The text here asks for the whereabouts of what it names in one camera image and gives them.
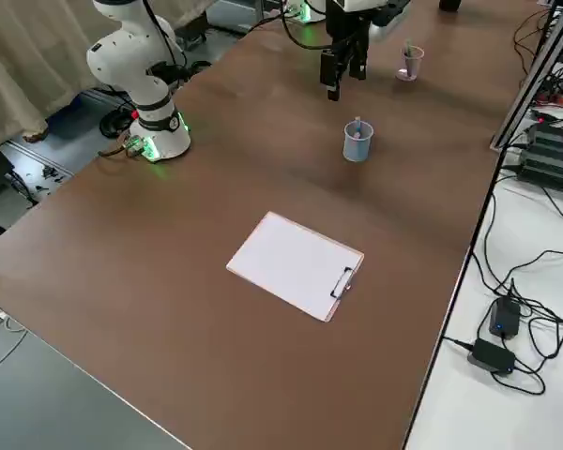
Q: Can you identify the long black table cable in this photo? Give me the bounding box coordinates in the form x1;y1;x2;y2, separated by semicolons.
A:
478;187;563;399

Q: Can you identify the black flat power adapter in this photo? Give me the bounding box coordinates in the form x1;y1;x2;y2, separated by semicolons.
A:
466;337;517;375

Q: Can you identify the pink mesh pen cup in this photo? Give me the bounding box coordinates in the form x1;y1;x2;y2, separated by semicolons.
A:
396;45;425;82

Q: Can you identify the aluminium frame post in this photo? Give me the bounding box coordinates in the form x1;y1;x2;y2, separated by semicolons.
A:
490;0;563;152

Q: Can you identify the black finned electronics box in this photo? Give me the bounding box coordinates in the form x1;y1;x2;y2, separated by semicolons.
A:
515;122;563;194

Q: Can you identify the blue mesh pen cup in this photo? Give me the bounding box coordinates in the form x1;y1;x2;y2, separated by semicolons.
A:
342;120;374;163

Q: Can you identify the black boxy power adapter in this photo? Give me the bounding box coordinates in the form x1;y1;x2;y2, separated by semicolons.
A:
489;296;522;339

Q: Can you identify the black power strip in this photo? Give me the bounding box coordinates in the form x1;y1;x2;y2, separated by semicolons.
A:
532;69;563;112

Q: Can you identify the grey controller cabinet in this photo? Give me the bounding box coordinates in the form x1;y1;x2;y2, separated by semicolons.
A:
205;0;287;35

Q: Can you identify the white clipboard with black clip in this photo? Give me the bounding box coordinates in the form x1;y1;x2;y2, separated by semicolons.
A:
225;211;365;324

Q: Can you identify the beige curtain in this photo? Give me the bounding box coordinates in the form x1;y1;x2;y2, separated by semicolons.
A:
0;0;123;156

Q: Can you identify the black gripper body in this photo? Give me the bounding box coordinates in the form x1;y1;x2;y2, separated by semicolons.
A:
326;0;372;48

